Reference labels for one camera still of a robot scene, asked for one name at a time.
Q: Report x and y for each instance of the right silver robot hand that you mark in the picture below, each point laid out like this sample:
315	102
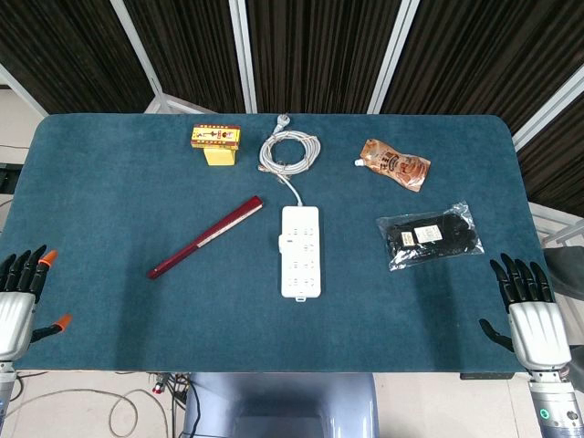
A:
538	328

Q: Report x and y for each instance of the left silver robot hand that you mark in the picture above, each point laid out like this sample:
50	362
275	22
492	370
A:
16	315

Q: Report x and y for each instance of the white power strip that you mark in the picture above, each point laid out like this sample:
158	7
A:
301	255

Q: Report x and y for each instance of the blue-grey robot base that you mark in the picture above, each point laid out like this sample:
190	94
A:
278	401

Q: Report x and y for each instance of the grey chair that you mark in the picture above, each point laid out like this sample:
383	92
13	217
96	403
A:
568	269

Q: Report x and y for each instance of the black table control box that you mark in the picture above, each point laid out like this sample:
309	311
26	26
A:
486	376

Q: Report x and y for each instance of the teal table mat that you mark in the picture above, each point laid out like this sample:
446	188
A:
137	319

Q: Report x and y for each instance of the black gloves in clear bag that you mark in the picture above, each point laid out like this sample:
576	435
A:
429	237

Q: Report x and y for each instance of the red emergency button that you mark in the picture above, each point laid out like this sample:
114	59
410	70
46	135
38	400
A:
158	388

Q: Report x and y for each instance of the dark red folded fan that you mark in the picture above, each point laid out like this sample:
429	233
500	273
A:
205	237

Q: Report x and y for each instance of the orange sauce pouch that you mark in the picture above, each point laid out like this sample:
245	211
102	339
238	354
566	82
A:
397	166

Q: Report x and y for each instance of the yellow red printed box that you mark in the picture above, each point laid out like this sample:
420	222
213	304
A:
215	136

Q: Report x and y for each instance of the white partition frame post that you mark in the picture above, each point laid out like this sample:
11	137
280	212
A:
394	55
137	43
20	89
547	111
242	55

